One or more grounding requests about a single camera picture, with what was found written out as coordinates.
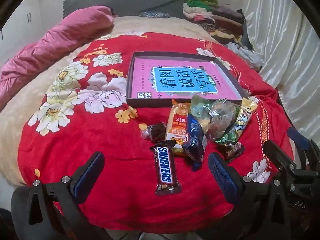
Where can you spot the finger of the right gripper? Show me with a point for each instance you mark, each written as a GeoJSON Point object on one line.
{"type": "Point", "coordinates": [286, 166]}
{"type": "Point", "coordinates": [298, 137]}

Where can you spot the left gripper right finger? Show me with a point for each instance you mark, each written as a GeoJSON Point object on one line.
{"type": "Point", "coordinates": [260, 210]}

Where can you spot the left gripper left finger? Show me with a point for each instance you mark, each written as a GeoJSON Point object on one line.
{"type": "Point", "coordinates": [52, 210]}

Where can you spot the small dark chocolate packet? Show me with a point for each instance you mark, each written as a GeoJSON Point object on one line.
{"type": "Point", "coordinates": [234, 151]}

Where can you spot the green foil candy packet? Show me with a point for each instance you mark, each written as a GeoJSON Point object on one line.
{"type": "Point", "coordinates": [226, 138]}

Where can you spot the yellow cartoon snack stick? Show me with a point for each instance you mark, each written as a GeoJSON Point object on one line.
{"type": "Point", "coordinates": [246, 110]}

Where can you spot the blue cookie packet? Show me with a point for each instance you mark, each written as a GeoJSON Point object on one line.
{"type": "Point", "coordinates": [195, 142]}

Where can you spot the green clear pastry packet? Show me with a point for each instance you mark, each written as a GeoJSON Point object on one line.
{"type": "Point", "coordinates": [199, 110]}

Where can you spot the Snickers bar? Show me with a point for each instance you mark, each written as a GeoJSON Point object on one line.
{"type": "Point", "coordinates": [167, 182]}

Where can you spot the orange snack packet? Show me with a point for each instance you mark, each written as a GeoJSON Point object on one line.
{"type": "Point", "coordinates": [177, 126]}

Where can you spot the dark candy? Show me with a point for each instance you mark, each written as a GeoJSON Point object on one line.
{"type": "Point", "coordinates": [155, 132]}

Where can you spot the clear nut pastry packet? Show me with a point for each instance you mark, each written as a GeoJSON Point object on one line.
{"type": "Point", "coordinates": [223, 114]}

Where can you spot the red floral blanket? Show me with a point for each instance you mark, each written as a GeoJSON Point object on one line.
{"type": "Point", "coordinates": [91, 114]}

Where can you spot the white satin curtain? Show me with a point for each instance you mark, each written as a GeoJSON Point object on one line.
{"type": "Point", "coordinates": [280, 32]}

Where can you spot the grey clothes pile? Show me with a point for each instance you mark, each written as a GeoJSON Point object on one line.
{"type": "Point", "coordinates": [254, 59]}

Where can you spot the pink quilt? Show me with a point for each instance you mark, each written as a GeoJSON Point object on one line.
{"type": "Point", "coordinates": [73, 31]}

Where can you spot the folded clothes stack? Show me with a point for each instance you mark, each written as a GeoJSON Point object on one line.
{"type": "Point", "coordinates": [221, 23]}

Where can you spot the pink blue book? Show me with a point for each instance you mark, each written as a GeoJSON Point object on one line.
{"type": "Point", "coordinates": [179, 78]}

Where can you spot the dark shallow box tray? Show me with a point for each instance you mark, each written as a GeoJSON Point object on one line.
{"type": "Point", "coordinates": [165, 102]}

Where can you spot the white wardrobe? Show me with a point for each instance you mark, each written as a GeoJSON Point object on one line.
{"type": "Point", "coordinates": [23, 27]}

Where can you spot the dark patterned cloth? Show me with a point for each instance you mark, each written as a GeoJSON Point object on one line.
{"type": "Point", "coordinates": [148, 14]}

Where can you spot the grey headboard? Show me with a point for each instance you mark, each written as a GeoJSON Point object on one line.
{"type": "Point", "coordinates": [128, 7]}

